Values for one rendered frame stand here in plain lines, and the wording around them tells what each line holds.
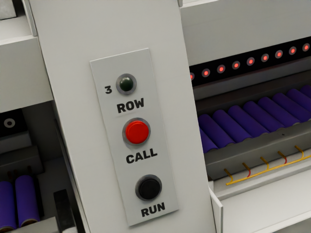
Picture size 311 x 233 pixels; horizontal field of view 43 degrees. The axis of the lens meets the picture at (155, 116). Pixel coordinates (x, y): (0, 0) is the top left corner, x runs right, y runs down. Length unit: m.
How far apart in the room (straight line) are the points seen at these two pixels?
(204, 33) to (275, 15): 0.06
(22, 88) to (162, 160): 0.11
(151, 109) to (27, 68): 0.09
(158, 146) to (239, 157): 0.13
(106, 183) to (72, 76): 0.08
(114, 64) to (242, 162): 0.19
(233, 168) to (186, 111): 0.13
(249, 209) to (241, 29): 0.16
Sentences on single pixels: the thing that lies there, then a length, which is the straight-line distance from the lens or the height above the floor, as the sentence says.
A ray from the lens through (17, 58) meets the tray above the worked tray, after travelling 0.26.
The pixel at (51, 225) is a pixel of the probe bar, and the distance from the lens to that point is 0.35.
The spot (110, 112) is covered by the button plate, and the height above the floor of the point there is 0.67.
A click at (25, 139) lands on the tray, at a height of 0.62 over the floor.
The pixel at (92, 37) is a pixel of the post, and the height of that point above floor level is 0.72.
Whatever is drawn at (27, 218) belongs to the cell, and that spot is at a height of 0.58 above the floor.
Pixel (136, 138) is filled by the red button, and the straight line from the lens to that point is 0.27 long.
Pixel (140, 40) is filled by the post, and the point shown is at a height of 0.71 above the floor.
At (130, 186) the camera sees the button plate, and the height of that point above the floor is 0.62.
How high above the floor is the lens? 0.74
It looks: 16 degrees down
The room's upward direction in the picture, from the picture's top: 11 degrees counter-clockwise
